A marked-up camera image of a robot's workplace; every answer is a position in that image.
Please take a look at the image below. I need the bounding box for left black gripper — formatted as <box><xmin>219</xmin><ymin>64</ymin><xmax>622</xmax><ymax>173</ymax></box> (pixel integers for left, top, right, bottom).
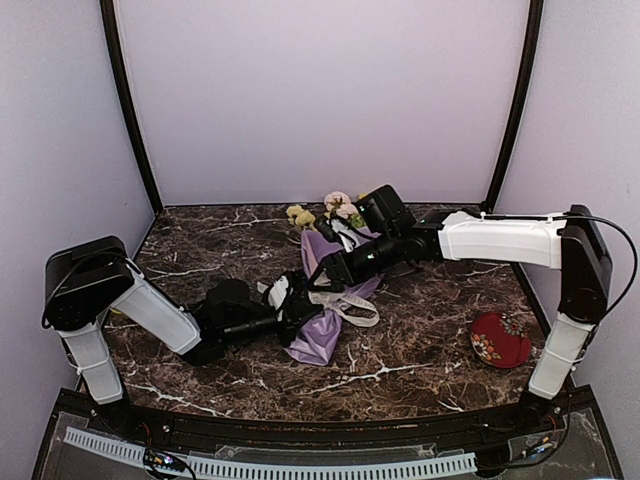
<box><xmin>222</xmin><ymin>300</ymin><xmax>324</xmax><ymax>349</ymax></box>

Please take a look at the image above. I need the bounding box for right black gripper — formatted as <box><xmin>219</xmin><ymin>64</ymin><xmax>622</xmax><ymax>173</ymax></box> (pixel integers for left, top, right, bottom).
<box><xmin>307</xmin><ymin>228</ymin><xmax>402</xmax><ymax>291</ymax></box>

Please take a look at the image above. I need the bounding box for pink purple wrapping paper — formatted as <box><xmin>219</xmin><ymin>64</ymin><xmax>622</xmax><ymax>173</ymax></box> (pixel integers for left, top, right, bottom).
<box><xmin>285</xmin><ymin>230</ymin><xmax>381</xmax><ymax>366</ymax></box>

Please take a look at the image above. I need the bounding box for white ribbon strap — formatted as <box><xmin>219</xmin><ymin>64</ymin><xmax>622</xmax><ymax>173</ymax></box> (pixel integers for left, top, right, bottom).
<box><xmin>256</xmin><ymin>279</ymin><xmax>380</xmax><ymax>329</ymax></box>

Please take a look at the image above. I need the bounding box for pink rose flower stem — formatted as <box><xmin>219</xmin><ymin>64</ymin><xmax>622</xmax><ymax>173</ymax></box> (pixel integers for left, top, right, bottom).
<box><xmin>324</xmin><ymin>191</ymin><xmax>365</xmax><ymax>228</ymax></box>

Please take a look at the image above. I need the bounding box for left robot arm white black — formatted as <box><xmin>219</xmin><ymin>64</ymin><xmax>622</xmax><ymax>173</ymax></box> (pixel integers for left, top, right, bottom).
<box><xmin>42</xmin><ymin>236</ymin><xmax>323</xmax><ymax>436</ymax></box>

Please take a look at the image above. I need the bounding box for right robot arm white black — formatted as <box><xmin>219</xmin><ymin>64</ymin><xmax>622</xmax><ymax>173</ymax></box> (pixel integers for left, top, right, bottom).
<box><xmin>308</xmin><ymin>185</ymin><xmax>613</xmax><ymax>434</ymax></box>

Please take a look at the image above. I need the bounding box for red floral dish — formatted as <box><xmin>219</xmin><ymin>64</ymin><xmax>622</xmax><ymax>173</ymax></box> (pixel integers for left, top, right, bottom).
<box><xmin>470</xmin><ymin>312</ymin><xmax>531</xmax><ymax>369</ymax></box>

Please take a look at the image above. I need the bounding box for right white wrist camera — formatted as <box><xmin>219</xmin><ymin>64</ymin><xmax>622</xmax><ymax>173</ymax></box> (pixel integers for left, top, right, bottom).
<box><xmin>314</xmin><ymin>215</ymin><xmax>368</xmax><ymax>253</ymax></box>

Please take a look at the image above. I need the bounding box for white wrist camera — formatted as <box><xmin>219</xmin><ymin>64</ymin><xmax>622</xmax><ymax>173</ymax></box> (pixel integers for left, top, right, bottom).
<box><xmin>262</xmin><ymin>271</ymin><xmax>302</xmax><ymax>318</ymax></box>
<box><xmin>314</xmin><ymin>215</ymin><xmax>368</xmax><ymax>253</ymax></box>

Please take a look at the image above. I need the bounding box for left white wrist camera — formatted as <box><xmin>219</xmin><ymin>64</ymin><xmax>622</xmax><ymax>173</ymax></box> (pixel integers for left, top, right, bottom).
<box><xmin>262</xmin><ymin>271</ymin><xmax>302</xmax><ymax>318</ymax></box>

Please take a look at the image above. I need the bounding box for white slotted cable duct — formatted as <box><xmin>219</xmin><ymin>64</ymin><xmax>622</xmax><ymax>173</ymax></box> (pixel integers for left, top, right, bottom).
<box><xmin>63</xmin><ymin>425</ymin><xmax>478</xmax><ymax>480</ymax></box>

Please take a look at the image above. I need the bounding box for black front table rail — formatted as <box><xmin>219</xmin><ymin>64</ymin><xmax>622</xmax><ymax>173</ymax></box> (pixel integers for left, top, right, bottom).
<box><xmin>105</xmin><ymin>401</ymin><xmax>523</xmax><ymax>451</ymax></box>

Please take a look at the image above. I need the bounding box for right black frame post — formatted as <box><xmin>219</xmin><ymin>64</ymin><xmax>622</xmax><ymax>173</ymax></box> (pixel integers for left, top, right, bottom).
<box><xmin>480</xmin><ymin>0</ymin><xmax>545</xmax><ymax>216</ymax></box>

